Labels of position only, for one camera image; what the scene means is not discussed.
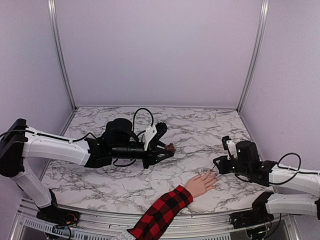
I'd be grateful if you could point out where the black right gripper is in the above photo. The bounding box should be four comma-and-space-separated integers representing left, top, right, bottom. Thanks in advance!
214, 155, 251, 178

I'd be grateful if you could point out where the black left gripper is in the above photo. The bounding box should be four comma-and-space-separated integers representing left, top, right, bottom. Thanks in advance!
111, 141, 174, 169

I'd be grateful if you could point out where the red glitter nail polish bottle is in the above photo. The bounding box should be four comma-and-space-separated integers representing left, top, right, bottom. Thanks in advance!
164, 143, 176, 153

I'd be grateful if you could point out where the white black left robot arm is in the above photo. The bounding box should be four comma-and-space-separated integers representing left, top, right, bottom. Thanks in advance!
0, 118, 175, 223

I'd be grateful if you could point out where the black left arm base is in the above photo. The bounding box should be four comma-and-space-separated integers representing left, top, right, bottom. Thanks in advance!
36, 189, 80, 228

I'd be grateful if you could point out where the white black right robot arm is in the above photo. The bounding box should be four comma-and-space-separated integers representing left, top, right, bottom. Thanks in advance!
213, 136, 320, 224

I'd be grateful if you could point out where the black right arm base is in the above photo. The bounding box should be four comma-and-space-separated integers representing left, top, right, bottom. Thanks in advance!
229, 191, 274, 229

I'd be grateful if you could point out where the red black plaid sleeve forearm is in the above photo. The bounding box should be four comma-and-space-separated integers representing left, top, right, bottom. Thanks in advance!
127, 185, 193, 240

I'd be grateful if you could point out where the person's bare hand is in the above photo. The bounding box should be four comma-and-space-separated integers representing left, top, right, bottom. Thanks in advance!
185, 170, 218, 198

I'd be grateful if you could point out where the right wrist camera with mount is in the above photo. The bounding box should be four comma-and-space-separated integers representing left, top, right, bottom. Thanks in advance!
222, 135, 238, 160

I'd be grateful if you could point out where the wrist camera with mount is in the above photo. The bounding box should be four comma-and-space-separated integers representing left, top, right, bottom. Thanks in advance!
222, 135, 238, 160
142, 122, 168, 151

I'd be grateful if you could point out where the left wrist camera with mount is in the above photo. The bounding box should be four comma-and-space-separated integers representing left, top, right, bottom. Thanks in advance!
142, 122, 168, 151

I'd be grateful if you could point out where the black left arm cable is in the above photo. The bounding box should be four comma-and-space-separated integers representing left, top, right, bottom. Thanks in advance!
112, 107, 154, 167

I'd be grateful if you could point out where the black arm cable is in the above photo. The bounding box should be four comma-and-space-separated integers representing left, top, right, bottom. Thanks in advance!
234, 152, 302, 186
112, 107, 154, 167

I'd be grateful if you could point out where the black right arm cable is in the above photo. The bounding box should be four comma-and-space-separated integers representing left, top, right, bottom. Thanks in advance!
234, 152, 302, 186

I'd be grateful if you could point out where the aluminium right rear frame post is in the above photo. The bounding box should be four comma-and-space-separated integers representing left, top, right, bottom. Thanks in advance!
236, 0, 270, 115

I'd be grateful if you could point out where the aluminium frame post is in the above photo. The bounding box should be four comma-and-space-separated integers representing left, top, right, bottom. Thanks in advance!
47, 0, 77, 112
236, 0, 270, 115

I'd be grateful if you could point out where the aluminium left rear frame post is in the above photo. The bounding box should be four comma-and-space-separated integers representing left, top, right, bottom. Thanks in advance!
47, 0, 77, 112

